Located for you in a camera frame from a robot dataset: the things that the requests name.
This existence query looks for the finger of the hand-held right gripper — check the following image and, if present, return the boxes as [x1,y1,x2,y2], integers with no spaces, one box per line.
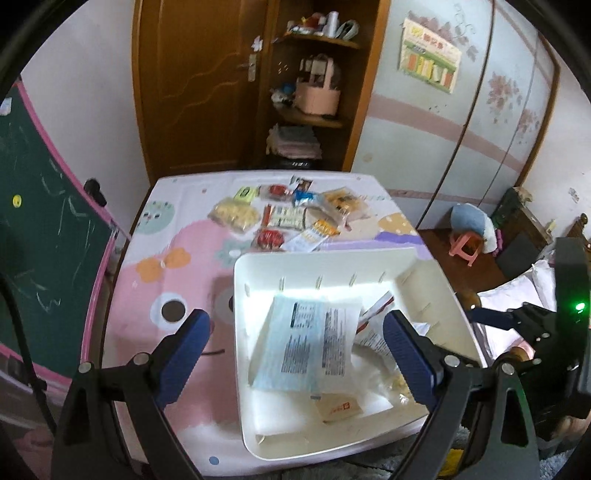
[468,305,525,332]

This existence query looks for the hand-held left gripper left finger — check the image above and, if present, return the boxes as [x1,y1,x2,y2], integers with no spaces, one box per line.
[51,308,213,480]

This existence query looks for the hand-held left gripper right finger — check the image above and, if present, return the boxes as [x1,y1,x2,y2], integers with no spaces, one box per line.
[382,309,541,480]

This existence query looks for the clear bag of yellow pieces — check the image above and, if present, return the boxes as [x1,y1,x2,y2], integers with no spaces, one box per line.
[365,351,416,408]

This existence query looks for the red and white packet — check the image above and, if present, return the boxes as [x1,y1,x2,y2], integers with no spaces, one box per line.
[355,291,398,358]

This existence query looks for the white printed packet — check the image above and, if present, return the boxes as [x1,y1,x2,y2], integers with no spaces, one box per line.
[316,300,364,395]

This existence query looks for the small brown sachet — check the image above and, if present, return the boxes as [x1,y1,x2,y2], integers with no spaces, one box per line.
[315,397,364,424]

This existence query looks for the light blue large packet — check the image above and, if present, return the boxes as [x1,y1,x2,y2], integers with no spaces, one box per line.
[249,295,326,394]

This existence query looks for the white plastic bin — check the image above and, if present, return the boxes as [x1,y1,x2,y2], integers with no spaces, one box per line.
[233,247,486,461]

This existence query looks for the clear bag of yellow puffs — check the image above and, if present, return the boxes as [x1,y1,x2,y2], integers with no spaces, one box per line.
[208,198,260,232]

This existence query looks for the white and orange packet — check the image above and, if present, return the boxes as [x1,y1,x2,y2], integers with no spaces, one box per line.
[281,219,342,254]

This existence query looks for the orange cracker bag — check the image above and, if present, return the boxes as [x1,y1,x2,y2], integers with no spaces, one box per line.
[318,186,371,228]

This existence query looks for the white bedding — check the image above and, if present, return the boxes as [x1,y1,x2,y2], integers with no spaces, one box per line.
[477,260,560,354]

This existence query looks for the pink plastic stool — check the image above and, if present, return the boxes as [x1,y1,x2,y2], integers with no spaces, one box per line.
[449,232,484,267]

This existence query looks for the cartoon printed table mat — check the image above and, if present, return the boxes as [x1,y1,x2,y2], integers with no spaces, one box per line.
[83,171,462,466]

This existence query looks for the dark wooden cabinet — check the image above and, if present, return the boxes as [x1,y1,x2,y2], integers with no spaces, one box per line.
[491,187,555,278]

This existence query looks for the small blue pink chair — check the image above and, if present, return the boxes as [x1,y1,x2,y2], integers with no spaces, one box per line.
[450,203,498,254]

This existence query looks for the striped red-edged snack packet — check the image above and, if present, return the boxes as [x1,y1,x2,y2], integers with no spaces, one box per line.
[263,204,311,230]

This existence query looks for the floral printed wardrobe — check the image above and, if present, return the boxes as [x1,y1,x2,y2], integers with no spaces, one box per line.
[351,0,560,228]

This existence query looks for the black chalkboard clip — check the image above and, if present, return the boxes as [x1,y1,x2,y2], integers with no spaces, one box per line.
[84,178,108,208]

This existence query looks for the wooden door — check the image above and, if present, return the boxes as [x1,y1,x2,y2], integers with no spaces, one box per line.
[133,0,274,186]

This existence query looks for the wooden corner shelf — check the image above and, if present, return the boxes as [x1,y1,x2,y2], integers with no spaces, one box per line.
[255,0,389,172]

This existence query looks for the pink basket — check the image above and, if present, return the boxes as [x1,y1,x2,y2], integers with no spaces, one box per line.
[294,54,342,116]

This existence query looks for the bottles on shelf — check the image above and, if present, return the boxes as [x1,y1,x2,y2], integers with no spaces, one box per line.
[284,11,361,40]

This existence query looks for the black cable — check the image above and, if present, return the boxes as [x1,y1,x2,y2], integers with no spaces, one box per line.
[0,276,58,432]

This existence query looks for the green chalkboard with pink frame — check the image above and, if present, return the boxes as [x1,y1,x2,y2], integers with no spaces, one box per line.
[0,80,134,385]

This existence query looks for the wall calendar poster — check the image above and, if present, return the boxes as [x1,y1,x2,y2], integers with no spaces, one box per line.
[398,17,463,94]

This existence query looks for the metal door handle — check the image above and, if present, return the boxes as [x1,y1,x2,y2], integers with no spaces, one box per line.
[238,53,258,83]

